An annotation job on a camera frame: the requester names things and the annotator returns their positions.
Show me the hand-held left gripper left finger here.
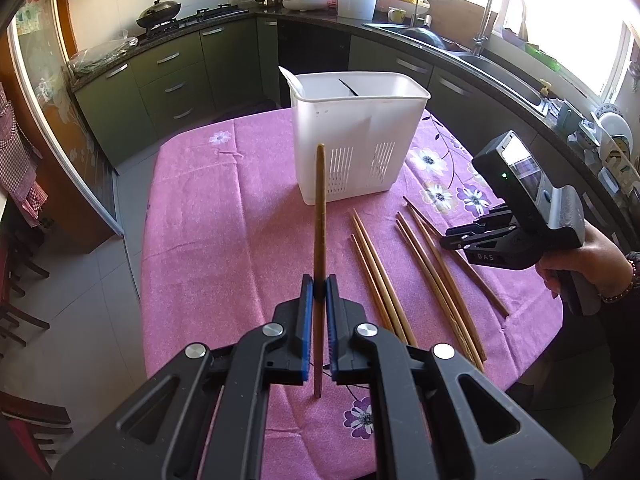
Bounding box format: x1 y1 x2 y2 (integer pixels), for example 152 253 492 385
52 274 316 480

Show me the white spoon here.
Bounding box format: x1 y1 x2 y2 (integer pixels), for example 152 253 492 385
278 65 306 97

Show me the dark round bowl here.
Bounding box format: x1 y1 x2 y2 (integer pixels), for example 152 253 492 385
399 25 446 51

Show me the person's dark clothing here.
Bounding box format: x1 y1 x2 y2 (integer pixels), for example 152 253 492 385
505 305 640 480

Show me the kitchen window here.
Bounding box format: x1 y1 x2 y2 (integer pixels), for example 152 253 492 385
399 0 640 103

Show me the black gas stove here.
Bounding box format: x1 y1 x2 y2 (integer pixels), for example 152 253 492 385
144 5 250 37

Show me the wooden cutting board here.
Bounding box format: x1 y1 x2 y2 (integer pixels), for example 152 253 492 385
427 0 489 49

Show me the red cushioned wooden chair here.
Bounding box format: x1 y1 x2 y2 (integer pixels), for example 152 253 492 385
0 389 74 477

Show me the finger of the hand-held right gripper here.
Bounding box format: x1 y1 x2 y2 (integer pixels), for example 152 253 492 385
439 223 524 252
471 204 514 231

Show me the chrome kitchen faucet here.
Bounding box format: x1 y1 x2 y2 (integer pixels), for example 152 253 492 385
471 0 529 57

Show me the dark brown wooden chopstick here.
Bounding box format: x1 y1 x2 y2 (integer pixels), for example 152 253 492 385
313 143 327 399

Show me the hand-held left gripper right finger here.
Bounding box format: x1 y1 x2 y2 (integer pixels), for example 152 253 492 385
326 275 584 480

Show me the green cabinet drawer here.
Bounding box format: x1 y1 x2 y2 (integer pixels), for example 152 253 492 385
147 92 211 137
130 35 206 84
138 62 209 111

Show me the dark kitchen countertop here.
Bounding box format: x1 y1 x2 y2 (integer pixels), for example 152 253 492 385
69 6 640 221

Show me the pink floral tablecloth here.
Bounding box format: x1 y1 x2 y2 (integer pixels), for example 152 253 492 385
140 107 566 480

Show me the white lidded container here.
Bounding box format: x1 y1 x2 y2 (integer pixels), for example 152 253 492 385
332 0 382 21

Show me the steel kitchen sink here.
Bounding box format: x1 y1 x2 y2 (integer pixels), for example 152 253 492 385
456 52 549 112

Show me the beaded bracelet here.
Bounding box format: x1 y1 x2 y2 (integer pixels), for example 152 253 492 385
600 259 640 306

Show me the black wok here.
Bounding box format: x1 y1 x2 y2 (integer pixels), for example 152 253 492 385
135 0 182 29

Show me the green kitchen cabinet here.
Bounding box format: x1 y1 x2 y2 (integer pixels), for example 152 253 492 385
72 16 631 241

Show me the person's right hand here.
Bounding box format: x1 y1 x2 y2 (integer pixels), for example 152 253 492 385
535 223 637 305

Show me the floral etched glass door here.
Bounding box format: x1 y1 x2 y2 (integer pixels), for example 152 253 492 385
7 0 126 237

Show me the white plate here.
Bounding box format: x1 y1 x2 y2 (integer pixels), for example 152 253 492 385
597 110 634 147

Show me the white plastic utensil basket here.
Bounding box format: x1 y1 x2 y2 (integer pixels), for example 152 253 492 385
288 71 432 206

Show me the clear plastic bag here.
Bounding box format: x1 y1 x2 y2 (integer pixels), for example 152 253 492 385
67 37 139 77

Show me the red checkered apron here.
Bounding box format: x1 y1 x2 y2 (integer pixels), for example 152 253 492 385
0 82 49 227

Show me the dark wooden chair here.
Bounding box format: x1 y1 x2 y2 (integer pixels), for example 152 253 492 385
0 230 51 347

